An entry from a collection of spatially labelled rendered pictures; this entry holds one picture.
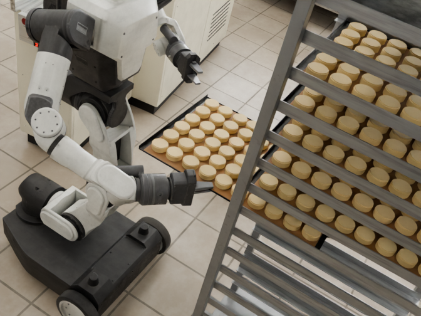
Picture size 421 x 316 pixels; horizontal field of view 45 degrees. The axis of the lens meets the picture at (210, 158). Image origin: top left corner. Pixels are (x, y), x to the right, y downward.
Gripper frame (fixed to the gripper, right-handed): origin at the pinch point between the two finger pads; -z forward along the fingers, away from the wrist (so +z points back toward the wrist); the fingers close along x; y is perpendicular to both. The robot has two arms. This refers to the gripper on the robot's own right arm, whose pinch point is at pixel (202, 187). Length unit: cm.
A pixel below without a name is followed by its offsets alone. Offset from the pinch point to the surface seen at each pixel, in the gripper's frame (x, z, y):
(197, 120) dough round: 2.0, -4.8, 28.8
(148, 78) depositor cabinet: -75, -20, 172
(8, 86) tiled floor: -101, 65, 199
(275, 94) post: 40.6, -6.6, -11.9
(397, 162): 36, -30, -31
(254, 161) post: 20.6, -6.8, -12.0
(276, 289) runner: -73, -49, 10
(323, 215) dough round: 10.0, -25.6, -21.8
